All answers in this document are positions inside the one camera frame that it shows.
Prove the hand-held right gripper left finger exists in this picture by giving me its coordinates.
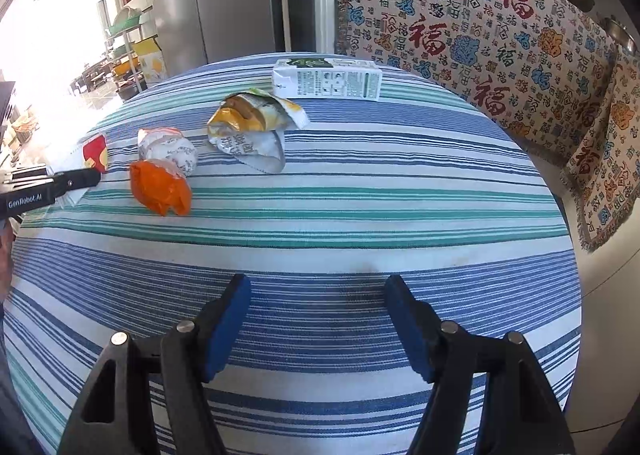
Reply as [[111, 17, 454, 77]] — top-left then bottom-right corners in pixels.
[[59, 274, 252, 455]]

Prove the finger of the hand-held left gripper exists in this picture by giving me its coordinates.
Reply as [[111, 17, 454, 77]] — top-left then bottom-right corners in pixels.
[[47, 167, 103, 199]]

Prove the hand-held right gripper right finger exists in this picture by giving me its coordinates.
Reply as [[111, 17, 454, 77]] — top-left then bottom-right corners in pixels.
[[384, 275, 576, 455]]

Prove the red and yellow packet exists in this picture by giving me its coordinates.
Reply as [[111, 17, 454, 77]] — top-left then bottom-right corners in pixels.
[[82, 131, 110, 174]]

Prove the orange and white snack wrapper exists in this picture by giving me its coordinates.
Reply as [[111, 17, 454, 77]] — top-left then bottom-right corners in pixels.
[[129, 127, 199, 218]]

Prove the yellow green snack bag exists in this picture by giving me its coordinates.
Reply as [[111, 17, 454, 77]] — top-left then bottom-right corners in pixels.
[[206, 89, 310, 173]]

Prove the white green milk carton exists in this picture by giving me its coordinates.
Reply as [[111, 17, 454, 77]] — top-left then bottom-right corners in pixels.
[[271, 57, 383, 102]]

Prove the person's left forearm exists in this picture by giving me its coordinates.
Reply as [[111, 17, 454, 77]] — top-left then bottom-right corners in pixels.
[[0, 227, 15, 303]]

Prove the dark wooden dining furniture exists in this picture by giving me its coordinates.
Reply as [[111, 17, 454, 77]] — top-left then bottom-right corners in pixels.
[[70, 62, 117, 96]]

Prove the blue green striped tablecloth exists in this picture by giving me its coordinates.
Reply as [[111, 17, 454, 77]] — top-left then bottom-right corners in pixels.
[[2, 52, 583, 455]]

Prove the yellow white cardboard box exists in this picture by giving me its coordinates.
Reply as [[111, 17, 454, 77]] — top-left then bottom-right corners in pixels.
[[135, 37, 168, 83]]

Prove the metal rack with green baskets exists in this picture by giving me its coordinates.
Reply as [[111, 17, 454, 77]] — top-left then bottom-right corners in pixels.
[[100, 0, 156, 100]]

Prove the grey refrigerator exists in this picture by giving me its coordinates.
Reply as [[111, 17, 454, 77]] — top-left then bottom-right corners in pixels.
[[147, 0, 286, 80]]

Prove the printed patterned blanket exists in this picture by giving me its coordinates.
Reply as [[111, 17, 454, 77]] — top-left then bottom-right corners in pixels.
[[332, 0, 626, 170], [560, 42, 640, 253]]

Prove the steel pot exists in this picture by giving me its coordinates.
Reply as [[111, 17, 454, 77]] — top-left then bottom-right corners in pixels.
[[597, 15, 638, 56]]

